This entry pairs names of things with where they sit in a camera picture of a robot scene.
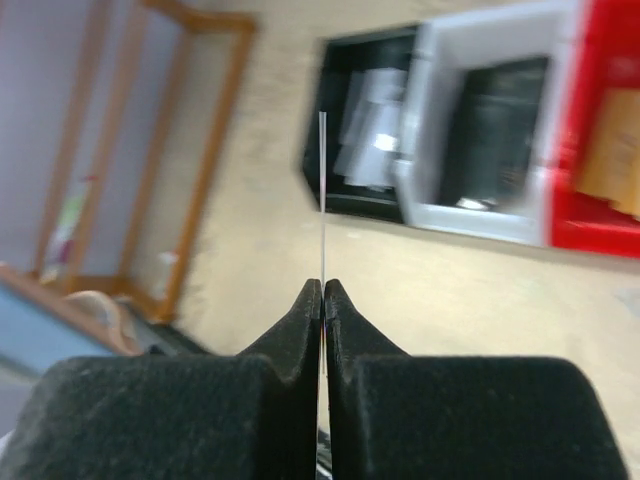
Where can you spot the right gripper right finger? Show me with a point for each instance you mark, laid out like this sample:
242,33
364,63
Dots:
398,416

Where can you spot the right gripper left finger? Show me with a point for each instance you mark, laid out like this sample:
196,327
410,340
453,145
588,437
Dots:
252,415

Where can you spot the thin card seen edge-on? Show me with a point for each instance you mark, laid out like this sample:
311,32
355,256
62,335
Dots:
322,117

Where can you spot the pink leather card holder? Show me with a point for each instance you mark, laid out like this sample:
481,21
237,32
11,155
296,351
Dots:
40,327

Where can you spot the grey cards in black bin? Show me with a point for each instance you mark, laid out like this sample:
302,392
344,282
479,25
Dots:
368,135

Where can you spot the black cards in white bin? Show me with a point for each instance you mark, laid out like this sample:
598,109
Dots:
490,135

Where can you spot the orange card in red bin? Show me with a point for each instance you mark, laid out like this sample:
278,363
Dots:
610,169

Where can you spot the orange wooden rack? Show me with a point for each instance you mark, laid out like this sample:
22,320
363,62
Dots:
191,23

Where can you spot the pink capped marker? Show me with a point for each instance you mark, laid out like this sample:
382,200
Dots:
59,252

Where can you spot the green capped marker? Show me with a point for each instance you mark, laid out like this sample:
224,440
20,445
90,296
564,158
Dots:
69,216

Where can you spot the black plastic bin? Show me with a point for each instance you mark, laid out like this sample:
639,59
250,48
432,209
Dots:
340,58

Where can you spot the white plastic bin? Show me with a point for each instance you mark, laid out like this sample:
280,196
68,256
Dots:
445,49

